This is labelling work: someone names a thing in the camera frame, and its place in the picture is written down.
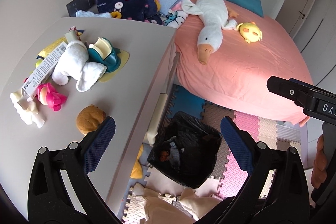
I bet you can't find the right hand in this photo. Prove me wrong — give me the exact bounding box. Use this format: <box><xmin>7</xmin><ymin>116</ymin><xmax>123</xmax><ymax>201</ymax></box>
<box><xmin>311</xmin><ymin>135</ymin><xmax>327</xmax><ymax>189</ymax></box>

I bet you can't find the white towel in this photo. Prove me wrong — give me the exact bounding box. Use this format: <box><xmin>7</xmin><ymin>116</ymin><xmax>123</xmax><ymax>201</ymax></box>
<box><xmin>51</xmin><ymin>40</ymin><xmax>107</xmax><ymax>92</ymax></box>

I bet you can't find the yellow frog toy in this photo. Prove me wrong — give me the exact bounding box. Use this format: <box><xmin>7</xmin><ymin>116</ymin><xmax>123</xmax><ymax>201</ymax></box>
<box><xmin>35</xmin><ymin>59</ymin><xmax>43</xmax><ymax>68</ymax></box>

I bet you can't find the brown bread plush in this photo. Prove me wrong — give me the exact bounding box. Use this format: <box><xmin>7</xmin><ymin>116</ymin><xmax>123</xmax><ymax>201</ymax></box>
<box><xmin>76</xmin><ymin>105</ymin><xmax>106</xmax><ymax>135</ymax></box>

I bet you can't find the cream drawer edge guard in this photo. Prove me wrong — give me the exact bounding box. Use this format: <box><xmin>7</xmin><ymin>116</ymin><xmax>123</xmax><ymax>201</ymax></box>
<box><xmin>145</xmin><ymin>93</ymin><xmax>168</xmax><ymax>146</ymax></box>

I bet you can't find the light blue baby cloth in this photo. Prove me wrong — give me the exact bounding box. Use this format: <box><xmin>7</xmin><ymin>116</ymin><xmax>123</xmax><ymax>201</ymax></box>
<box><xmin>75</xmin><ymin>10</ymin><xmax>112</xmax><ymax>18</ymax></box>

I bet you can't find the navy bunny blanket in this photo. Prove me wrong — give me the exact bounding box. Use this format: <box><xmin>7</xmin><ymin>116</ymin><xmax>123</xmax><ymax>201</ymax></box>
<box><xmin>97</xmin><ymin>0</ymin><xmax>163</xmax><ymax>25</ymax></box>

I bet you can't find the black trash bin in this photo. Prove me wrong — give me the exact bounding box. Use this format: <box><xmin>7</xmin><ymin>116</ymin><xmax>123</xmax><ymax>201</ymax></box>
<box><xmin>147</xmin><ymin>111</ymin><xmax>222</xmax><ymax>189</ymax></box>

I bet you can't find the cream foam piece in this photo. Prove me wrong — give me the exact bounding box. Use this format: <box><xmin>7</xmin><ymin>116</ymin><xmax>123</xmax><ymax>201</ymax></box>
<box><xmin>10</xmin><ymin>90</ymin><xmax>45</xmax><ymax>128</ymax></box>

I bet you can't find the black wall switch panel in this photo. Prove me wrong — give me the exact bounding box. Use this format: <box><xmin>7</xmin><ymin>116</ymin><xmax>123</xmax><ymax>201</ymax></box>
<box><xmin>66</xmin><ymin>0</ymin><xmax>96</xmax><ymax>17</ymax></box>

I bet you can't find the colourful foam floor mat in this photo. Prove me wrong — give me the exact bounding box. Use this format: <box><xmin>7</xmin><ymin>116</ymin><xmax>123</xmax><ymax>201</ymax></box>
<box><xmin>123</xmin><ymin>84</ymin><xmax>308</xmax><ymax>222</ymax></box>

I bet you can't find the grey corner guard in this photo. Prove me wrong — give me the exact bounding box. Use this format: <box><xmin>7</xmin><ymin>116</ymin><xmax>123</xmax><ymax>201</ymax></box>
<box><xmin>64</xmin><ymin>30</ymin><xmax>79</xmax><ymax>43</ymax></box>

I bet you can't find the white cartoon cloth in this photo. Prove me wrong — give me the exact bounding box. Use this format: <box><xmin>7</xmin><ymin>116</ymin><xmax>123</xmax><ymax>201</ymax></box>
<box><xmin>160</xmin><ymin>10</ymin><xmax>188</xmax><ymax>29</ymax></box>

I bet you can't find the yellow chick plush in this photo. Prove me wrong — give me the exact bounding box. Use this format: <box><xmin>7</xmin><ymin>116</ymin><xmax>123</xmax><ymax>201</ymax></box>
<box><xmin>236</xmin><ymin>22</ymin><xmax>263</xmax><ymax>44</ymax></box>

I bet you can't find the silver long cardboard box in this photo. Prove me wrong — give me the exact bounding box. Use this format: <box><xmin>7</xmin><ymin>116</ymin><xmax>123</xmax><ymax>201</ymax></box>
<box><xmin>22</xmin><ymin>42</ymin><xmax>67</xmax><ymax>98</ymax></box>

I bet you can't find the pink bed sheet mattress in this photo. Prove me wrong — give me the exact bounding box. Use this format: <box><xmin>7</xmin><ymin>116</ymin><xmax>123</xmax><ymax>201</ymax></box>
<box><xmin>175</xmin><ymin>1</ymin><xmax>313</xmax><ymax>126</ymax></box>

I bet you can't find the white goose plush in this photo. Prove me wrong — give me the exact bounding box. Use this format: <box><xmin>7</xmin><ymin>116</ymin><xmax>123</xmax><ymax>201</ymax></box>
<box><xmin>182</xmin><ymin>0</ymin><xmax>239</xmax><ymax>65</ymax></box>

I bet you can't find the pink doll figure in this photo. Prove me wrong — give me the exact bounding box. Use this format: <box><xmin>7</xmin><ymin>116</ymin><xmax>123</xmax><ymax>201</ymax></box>
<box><xmin>34</xmin><ymin>79</ymin><xmax>67</xmax><ymax>111</ymax></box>

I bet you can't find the yellow star plush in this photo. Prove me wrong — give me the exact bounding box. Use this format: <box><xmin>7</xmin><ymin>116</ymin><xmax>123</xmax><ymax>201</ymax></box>
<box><xmin>130</xmin><ymin>145</ymin><xmax>143</xmax><ymax>179</ymax></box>

